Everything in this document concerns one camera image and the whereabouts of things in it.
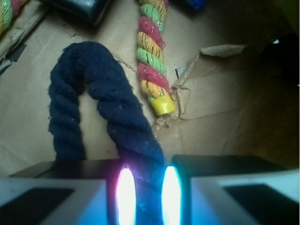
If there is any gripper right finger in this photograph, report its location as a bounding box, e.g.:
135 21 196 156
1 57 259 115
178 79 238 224
162 155 300 225

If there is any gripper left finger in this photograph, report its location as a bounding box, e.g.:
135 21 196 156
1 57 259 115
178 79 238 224
0 159 136 225

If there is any dark blue rope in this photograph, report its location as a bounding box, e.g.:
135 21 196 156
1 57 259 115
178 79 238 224
48 41 165 225

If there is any brown paper bag bin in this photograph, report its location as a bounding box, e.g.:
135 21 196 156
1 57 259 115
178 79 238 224
0 0 300 176

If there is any black square box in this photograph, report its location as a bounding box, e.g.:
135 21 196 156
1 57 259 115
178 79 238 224
39 0 110 25

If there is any blue sponge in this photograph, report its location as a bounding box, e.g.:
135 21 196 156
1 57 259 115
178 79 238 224
187 0 206 10

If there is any pink green yellow rope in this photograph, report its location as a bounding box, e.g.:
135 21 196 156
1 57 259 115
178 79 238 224
0 0 176 117

